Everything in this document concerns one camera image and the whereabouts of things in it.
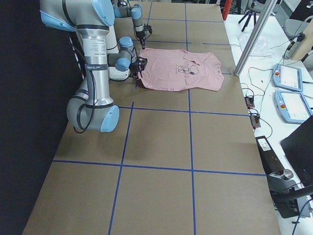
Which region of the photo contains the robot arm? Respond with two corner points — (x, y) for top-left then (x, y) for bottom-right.
(40, 0), (150, 133)
(112, 0), (152, 49)

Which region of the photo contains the black laptop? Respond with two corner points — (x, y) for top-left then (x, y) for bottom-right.
(280, 117), (313, 186)

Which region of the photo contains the black camera tripod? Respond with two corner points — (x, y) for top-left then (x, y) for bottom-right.
(238, 0), (257, 32)

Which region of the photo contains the lower teach pendant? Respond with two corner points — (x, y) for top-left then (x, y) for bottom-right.
(274, 91), (313, 124)

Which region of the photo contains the pink Snoopy t-shirt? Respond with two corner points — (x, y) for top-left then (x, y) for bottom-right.
(140, 48), (224, 92)

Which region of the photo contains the upper orange circuit board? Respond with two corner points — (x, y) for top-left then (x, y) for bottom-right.
(244, 95), (255, 109)

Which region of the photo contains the orange circuit board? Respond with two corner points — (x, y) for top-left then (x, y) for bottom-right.
(244, 95), (255, 109)
(249, 113), (261, 130)

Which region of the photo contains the lower orange circuit board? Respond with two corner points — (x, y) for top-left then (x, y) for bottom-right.
(249, 113), (261, 130)

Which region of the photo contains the teach pendant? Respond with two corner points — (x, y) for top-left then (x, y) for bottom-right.
(274, 91), (313, 124)
(272, 63), (303, 92)

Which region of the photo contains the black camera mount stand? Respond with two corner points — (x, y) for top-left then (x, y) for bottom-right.
(256, 136), (313, 218)

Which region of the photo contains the beige board with clamp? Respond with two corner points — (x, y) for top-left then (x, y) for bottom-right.
(283, 15), (313, 60)

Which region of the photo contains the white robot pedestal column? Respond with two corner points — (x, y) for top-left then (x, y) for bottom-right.
(106, 19), (131, 81)

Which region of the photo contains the aluminium frame post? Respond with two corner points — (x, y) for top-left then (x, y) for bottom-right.
(234, 0), (277, 76)

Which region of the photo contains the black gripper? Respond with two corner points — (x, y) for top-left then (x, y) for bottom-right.
(129, 62), (141, 79)
(135, 31), (146, 49)

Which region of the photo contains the upper teach pendant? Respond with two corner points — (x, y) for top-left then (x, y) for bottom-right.
(272, 63), (303, 92)

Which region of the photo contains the plastic bag on table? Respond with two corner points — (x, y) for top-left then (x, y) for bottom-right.
(238, 34), (274, 57)

